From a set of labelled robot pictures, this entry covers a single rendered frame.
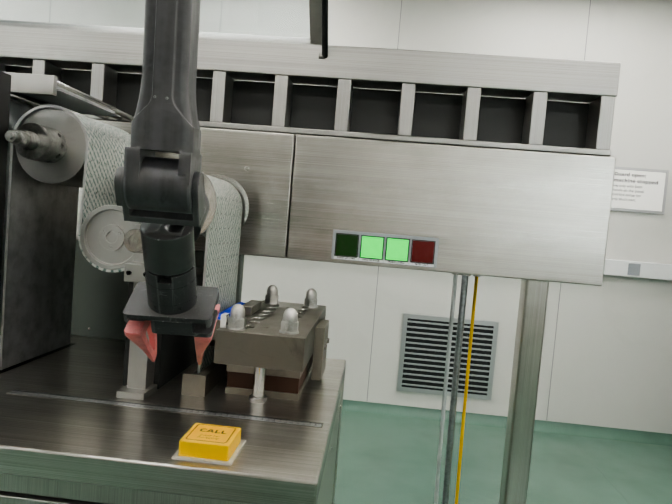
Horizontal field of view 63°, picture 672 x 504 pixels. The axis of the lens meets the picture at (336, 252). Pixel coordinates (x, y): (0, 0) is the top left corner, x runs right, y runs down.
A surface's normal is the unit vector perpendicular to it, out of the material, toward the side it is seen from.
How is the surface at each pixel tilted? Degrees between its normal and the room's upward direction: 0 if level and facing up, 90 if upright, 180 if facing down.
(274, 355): 90
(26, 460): 90
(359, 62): 90
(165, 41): 94
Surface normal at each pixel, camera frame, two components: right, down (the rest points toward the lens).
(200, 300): 0.10, -0.84
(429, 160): -0.07, 0.05
